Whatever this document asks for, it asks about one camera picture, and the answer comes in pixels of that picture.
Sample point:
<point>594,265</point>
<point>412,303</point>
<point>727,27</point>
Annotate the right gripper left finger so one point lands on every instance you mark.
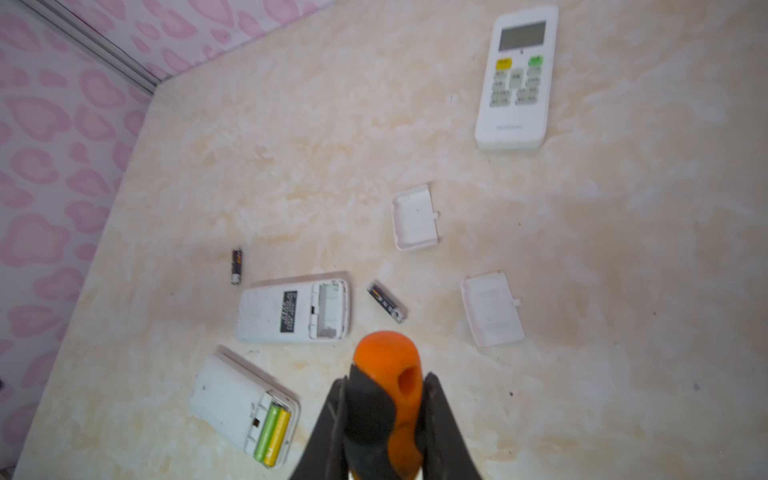
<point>324,456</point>

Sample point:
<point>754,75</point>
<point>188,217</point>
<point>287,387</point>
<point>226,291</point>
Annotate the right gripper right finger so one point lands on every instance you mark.
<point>445,454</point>

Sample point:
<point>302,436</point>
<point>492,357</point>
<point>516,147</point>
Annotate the orange black screwdriver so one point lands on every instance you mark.
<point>383,399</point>

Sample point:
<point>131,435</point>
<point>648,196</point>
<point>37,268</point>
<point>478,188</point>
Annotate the red white remote control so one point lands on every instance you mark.
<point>314,309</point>

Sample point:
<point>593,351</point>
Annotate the white battery cover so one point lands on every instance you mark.
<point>414,219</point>
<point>491,310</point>

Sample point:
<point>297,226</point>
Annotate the black battery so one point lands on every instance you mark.
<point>236,266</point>
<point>383,297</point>

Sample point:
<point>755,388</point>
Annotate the yellow battery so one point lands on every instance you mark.
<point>273,449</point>

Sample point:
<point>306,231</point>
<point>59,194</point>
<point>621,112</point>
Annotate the green battery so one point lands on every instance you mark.
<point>268,428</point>

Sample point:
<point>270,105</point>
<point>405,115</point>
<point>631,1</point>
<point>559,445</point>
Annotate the aluminium left corner post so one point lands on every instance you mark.
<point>63,21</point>

